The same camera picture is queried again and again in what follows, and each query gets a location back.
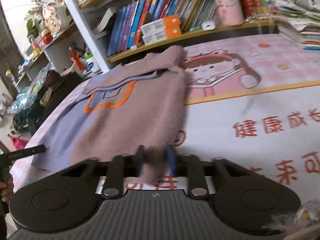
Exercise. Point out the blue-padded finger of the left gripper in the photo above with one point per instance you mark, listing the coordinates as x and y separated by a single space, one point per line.
26 152

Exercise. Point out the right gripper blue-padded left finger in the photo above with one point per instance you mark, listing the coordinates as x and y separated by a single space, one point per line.
121 167

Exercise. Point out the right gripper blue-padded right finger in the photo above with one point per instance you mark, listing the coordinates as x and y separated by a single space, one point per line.
190 167

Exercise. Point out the purple and pink knit sweater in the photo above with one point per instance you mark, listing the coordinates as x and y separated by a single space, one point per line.
131 110

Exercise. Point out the person left hand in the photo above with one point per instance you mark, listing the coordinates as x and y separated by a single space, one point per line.
7 190

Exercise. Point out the dark green knitted scarf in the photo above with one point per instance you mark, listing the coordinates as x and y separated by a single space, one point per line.
25 121

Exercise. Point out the iridescent plastic wrap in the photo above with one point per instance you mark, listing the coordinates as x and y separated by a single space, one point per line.
27 96

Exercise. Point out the pink checkered cartoon table mat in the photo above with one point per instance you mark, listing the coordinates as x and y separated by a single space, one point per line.
271 129

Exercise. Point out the white jar green lid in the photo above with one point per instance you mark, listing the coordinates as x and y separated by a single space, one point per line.
91 64

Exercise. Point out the red round doll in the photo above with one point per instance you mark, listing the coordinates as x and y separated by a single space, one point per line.
46 36

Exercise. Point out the lower orange white box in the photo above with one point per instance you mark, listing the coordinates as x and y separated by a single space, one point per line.
161 35

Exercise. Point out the orange white box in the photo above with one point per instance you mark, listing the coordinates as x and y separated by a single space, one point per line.
160 24
161 35

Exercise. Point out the cartoon plaque ornament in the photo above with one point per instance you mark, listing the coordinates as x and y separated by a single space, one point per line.
56 17

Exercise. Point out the upper orange white box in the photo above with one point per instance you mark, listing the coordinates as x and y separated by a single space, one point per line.
160 24

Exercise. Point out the white and wood bookshelf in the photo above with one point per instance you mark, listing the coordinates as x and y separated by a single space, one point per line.
95 10

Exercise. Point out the row of leaning books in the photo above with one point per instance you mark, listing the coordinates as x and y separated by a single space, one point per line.
124 23

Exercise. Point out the pink cartoon cylinder holder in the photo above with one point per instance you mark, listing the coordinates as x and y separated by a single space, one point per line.
230 12

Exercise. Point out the stack of magazines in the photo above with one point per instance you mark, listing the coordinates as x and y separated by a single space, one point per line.
300 24

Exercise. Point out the black bag with strap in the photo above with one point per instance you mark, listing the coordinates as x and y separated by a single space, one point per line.
54 90

